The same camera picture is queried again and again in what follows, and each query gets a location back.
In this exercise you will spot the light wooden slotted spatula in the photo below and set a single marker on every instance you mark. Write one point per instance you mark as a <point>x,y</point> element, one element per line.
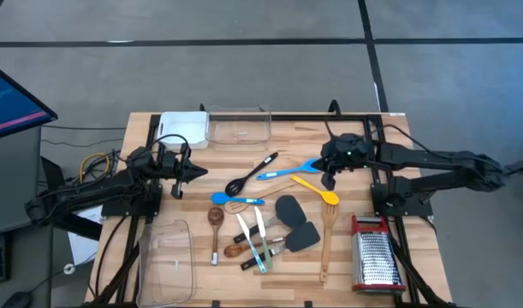
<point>234,207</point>

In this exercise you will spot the reddish wooden spoon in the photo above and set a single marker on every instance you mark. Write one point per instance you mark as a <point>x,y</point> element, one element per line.
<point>232,251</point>

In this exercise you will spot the yellow silicone spoon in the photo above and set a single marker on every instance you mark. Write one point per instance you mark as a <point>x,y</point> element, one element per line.
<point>329,197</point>

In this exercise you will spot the red steel box grater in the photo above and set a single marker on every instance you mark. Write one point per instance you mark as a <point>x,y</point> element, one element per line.
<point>376,256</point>

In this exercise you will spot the white plastic bin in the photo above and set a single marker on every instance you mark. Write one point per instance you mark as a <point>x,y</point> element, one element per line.
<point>182,126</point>

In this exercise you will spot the small black table bracket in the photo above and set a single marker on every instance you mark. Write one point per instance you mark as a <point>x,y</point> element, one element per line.
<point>216,304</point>
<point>308,304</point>

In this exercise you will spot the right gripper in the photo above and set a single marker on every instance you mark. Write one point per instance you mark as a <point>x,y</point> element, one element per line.
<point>348,152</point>

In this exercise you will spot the black slotted spoon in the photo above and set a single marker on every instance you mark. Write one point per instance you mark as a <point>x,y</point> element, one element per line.
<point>234,187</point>

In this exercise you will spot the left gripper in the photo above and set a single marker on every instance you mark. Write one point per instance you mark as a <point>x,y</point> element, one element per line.
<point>173,164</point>

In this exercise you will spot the black round-head turner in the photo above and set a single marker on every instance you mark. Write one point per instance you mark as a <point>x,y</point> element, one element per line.
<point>290,210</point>

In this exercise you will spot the short blue silicone spoon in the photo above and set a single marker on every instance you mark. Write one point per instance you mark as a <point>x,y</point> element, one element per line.
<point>220,198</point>

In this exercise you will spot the long blue silicone spatula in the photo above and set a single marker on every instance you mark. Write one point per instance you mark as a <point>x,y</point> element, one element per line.
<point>309,166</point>

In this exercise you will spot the bamboo fork spatula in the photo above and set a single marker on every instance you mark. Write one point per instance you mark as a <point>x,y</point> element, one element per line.
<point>326,248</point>

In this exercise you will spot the white paper sheet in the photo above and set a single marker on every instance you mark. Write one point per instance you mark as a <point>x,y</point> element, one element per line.
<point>83,248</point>

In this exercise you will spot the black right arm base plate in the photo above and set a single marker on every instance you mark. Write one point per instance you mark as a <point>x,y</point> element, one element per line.
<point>415,209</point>

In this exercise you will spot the black square turner red trim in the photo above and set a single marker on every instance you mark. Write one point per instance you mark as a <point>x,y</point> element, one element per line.
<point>303,236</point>

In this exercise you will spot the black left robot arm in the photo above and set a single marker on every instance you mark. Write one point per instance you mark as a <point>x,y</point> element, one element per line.
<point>94,190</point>

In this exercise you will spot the dark wooden spoon silver tip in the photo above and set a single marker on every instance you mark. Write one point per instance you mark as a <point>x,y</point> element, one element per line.
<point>215,216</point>

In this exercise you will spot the black computer mouse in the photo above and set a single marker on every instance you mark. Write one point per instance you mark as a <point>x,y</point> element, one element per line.
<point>17,300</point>

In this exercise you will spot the black aluminium table frame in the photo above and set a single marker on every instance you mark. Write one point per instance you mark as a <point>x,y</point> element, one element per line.
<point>369,132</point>

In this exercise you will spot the clear plastic bin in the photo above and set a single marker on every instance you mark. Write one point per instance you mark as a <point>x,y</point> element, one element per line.
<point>167,265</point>
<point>239,128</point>

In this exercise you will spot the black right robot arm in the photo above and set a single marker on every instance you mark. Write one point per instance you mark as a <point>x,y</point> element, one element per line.
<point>436,160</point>

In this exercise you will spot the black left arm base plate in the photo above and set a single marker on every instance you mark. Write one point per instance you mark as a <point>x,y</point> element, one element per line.
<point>115,209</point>

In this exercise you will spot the computer monitor blue screen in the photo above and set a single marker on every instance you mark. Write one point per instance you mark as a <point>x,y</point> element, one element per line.
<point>13,102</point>

